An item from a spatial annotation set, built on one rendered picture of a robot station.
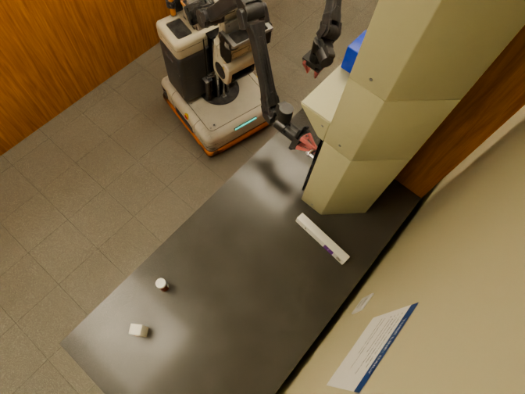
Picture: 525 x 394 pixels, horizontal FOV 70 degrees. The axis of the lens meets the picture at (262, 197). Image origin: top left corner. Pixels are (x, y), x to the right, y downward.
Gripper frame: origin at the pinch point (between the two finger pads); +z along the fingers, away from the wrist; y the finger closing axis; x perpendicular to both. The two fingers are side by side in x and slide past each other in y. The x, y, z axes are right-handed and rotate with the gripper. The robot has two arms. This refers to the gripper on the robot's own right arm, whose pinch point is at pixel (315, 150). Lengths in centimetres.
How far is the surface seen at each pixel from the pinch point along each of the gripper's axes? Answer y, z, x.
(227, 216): -38.5, -12.0, -22.0
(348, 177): 7.0, 18.3, -12.4
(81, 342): -72, -16, -85
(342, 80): 32.3, -1.2, -10.4
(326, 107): 26.7, 1.7, -20.8
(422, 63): 55, 20, -37
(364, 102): 39, 13, -31
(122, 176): -123, -116, 16
